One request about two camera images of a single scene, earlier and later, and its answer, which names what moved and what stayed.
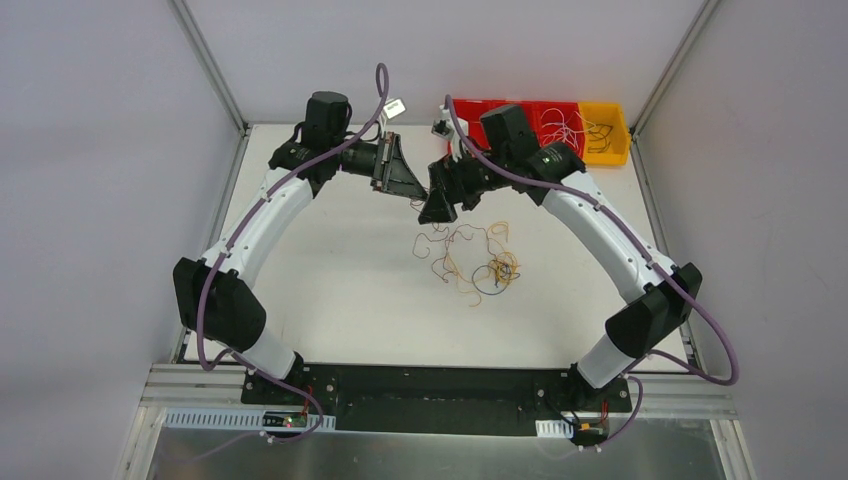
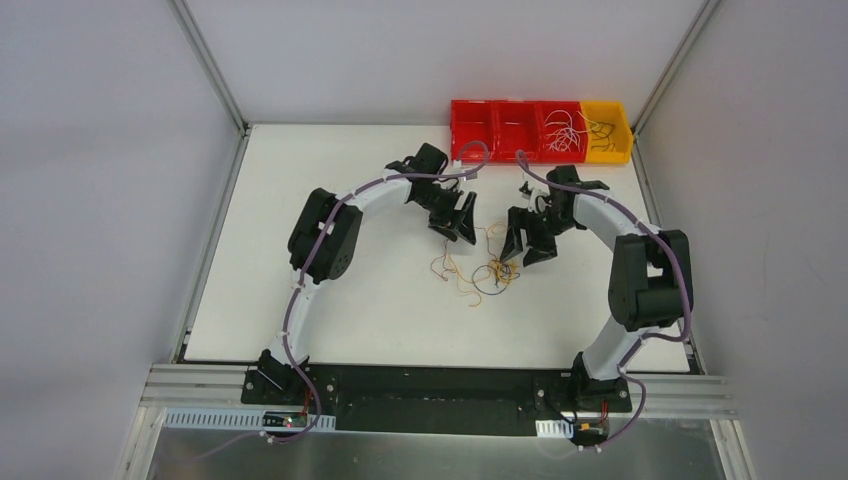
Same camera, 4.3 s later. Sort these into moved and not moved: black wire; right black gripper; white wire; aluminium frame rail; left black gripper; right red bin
Moved: right black gripper; left black gripper
Not moved: aluminium frame rail; right red bin; black wire; white wire
